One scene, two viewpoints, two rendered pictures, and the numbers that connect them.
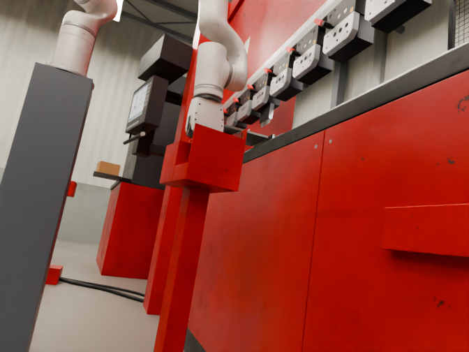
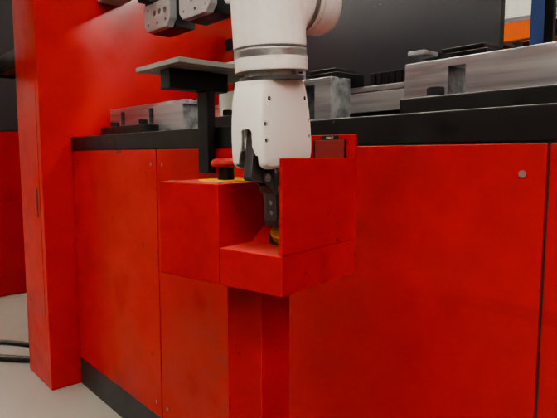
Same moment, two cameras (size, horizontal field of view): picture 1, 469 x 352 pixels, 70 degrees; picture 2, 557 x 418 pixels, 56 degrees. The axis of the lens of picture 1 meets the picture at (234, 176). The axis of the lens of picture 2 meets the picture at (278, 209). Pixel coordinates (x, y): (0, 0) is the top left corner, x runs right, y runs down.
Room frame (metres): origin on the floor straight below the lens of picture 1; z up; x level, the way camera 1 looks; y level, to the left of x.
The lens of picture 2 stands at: (0.33, 0.33, 0.81)
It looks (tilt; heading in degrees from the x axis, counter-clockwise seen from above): 6 degrees down; 338
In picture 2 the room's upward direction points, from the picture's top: straight up
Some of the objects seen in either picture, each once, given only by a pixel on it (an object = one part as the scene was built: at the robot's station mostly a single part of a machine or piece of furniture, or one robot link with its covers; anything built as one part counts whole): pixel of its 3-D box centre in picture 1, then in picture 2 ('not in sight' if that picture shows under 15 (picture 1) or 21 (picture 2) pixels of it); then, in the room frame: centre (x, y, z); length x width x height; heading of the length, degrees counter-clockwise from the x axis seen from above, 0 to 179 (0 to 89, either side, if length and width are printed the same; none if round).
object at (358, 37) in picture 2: not in sight; (336, 62); (1.91, -0.51, 1.12); 1.13 x 0.02 x 0.44; 19
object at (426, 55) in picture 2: not in sight; (453, 56); (1.20, -0.40, 1.01); 0.26 x 0.12 x 0.05; 109
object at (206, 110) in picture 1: (206, 116); (273, 119); (0.91, 0.10, 0.86); 0.10 x 0.07 x 0.11; 120
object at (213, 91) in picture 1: (209, 96); (272, 64); (0.91, 0.11, 0.92); 0.09 x 0.08 x 0.03; 120
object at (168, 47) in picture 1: (156, 100); not in sight; (2.57, 0.71, 1.52); 0.51 x 0.25 x 0.85; 33
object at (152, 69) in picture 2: (233, 134); (210, 71); (1.47, 0.03, 1.00); 0.26 x 0.18 x 0.01; 109
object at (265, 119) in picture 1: (266, 116); not in sight; (1.52, -0.11, 1.13); 0.10 x 0.02 x 0.10; 19
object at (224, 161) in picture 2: not in sight; (225, 171); (1.00, 0.14, 0.79); 0.04 x 0.04 x 0.04
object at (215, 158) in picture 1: (202, 157); (258, 204); (0.97, 0.10, 0.75); 0.20 x 0.16 x 0.18; 30
